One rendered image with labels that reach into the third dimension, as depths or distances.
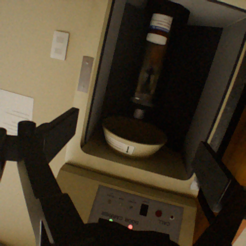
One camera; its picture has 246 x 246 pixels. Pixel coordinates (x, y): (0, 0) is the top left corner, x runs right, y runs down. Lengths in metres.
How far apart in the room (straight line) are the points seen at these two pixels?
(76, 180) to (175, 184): 0.22
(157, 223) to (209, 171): 0.28
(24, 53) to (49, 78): 0.16
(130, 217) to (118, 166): 0.11
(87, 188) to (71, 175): 0.05
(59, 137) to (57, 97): 0.75
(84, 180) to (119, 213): 0.10
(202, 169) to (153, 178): 0.26
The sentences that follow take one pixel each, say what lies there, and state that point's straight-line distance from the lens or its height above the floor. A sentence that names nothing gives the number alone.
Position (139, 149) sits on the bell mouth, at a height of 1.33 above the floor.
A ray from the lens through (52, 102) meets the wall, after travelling 0.92.
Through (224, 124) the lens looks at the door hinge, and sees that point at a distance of 0.41.
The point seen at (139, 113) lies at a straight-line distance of 0.47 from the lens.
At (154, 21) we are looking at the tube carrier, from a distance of 0.44.
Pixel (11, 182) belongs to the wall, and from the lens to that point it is 1.29.
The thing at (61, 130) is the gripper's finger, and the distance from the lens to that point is 0.16.
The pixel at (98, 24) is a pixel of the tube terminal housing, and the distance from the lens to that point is 0.38.
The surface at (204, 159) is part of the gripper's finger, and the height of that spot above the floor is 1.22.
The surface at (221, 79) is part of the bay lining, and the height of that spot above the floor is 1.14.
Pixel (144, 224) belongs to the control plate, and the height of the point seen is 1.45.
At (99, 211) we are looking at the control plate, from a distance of 0.42.
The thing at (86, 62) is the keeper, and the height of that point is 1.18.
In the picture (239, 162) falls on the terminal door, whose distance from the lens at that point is 0.35.
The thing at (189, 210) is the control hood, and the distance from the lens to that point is 0.46.
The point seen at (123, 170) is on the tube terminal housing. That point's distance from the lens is 0.43.
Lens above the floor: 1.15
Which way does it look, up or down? 19 degrees up
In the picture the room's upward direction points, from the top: 165 degrees counter-clockwise
